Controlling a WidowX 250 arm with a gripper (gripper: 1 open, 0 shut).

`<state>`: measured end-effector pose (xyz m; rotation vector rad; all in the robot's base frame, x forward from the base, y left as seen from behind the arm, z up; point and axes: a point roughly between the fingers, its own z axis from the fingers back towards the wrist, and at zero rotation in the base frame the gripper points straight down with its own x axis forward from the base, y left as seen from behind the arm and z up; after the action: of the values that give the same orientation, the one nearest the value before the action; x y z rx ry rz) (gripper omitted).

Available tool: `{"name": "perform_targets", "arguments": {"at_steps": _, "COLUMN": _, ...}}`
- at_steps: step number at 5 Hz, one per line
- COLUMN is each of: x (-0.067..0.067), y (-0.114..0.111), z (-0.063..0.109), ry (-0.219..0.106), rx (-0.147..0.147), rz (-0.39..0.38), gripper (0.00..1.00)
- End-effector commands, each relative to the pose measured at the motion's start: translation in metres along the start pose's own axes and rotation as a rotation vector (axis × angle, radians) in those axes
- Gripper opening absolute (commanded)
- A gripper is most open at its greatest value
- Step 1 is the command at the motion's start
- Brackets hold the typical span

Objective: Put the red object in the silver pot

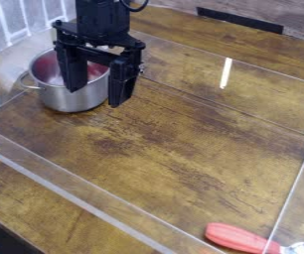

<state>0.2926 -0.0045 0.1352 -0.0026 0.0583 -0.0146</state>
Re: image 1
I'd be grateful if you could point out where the red block object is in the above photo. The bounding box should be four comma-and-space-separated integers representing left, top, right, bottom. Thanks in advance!
87, 63, 109, 80

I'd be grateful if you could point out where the silver metal pot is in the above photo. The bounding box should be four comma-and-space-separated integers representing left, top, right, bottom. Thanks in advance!
19, 49, 110, 113

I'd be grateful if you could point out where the clear acrylic barrier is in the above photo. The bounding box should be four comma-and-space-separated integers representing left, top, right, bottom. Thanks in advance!
0, 113, 304, 254

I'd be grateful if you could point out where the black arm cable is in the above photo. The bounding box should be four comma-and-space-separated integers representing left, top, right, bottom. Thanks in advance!
119, 0, 151, 13

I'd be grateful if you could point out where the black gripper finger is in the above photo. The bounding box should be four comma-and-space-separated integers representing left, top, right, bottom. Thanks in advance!
56, 43, 87, 92
109, 56, 139, 107

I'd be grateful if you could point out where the red handled metal spoon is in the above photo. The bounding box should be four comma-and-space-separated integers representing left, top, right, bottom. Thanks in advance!
206, 222, 304, 254

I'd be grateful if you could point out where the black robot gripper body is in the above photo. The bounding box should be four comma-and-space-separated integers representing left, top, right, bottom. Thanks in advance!
54, 0, 146, 64

